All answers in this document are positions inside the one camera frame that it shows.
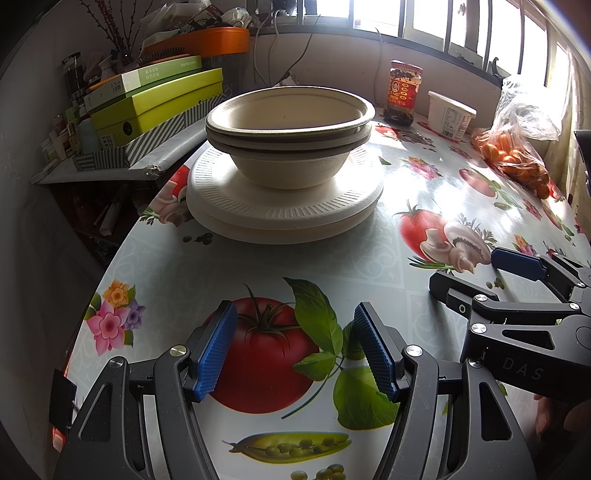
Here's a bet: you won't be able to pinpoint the dark glass jar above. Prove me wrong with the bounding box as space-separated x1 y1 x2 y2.
62 54 88 100

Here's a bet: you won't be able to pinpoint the large ribbed white paper plate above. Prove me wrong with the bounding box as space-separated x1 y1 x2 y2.
187 147 385 220

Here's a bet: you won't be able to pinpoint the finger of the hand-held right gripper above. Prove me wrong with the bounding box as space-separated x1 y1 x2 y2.
428 271 591 325
491 246 591 290

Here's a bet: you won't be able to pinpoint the chili sauce jar red lid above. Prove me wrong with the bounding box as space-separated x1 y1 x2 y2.
383 60 424 127

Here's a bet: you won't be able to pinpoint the clear plastic bag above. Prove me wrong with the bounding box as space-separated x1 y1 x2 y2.
471 76 563 200

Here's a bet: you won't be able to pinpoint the pale green flat box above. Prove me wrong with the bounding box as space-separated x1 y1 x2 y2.
85 55 204 112

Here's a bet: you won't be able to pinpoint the striped cardboard box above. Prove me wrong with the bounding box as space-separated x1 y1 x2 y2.
74 104 208 171

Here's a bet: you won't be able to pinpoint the dark cable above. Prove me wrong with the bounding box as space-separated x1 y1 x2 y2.
277 16 315 86

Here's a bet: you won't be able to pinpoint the white side shelf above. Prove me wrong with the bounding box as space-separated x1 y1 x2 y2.
32 122 208 186

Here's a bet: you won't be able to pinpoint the lime green box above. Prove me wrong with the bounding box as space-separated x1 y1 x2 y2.
90 68 225 148

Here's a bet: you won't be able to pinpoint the white crumpled plastic bags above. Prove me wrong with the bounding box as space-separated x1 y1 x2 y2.
141 0 259 38

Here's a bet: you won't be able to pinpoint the fruit and flower print tablecloth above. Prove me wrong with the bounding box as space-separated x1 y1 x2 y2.
69 108 591 480

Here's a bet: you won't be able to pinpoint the white spray bottle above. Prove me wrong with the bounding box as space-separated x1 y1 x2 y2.
98 55 118 84

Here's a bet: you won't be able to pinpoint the person's right hand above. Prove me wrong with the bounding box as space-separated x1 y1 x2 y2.
534 394 591 439

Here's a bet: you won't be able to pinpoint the window grille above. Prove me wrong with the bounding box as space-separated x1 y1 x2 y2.
342 0 583 93

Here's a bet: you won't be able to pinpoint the white plastic tub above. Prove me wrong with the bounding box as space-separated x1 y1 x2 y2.
427 91 477 138

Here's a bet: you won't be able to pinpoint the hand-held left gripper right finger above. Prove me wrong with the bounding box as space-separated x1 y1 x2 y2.
353 302 539 480

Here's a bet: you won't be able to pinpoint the orange tray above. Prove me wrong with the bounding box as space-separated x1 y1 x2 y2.
141 27 251 60

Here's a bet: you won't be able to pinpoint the bunch of small oranges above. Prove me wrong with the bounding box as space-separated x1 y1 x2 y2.
475 129 552 199

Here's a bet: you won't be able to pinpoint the beige paper bowl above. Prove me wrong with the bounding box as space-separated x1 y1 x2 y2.
205 85 376 141
206 122 373 190

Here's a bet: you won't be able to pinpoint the row of small bottles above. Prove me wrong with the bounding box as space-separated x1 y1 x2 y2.
41 108 93 162

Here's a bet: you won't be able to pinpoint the dried twigs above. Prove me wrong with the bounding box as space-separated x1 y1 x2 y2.
78 0 139 56

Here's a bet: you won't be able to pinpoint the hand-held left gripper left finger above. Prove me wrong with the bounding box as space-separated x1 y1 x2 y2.
53 300 238 480

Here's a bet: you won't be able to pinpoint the black hairbrush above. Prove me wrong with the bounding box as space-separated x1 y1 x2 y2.
139 46 185 65

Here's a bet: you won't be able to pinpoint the small smooth white paper plate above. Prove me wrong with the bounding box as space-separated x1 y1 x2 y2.
194 203 377 244

